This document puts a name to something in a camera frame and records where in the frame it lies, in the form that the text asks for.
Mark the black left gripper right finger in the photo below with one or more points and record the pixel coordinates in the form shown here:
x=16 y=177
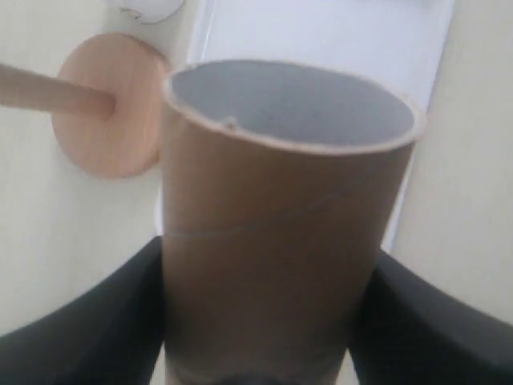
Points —
x=409 y=332

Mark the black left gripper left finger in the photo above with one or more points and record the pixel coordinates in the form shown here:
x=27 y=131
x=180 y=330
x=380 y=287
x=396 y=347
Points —
x=112 y=334

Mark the brown cardboard tube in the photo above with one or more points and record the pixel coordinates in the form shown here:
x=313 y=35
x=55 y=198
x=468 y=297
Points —
x=262 y=306

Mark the patterned white paper towel roll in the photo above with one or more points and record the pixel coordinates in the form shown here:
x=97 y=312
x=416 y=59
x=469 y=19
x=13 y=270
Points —
x=147 y=11

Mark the wooden paper towel holder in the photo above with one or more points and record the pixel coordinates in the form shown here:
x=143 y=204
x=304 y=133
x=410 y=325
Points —
x=104 y=104

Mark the white rectangular plastic tray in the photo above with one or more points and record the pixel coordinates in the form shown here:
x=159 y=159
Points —
x=320 y=36

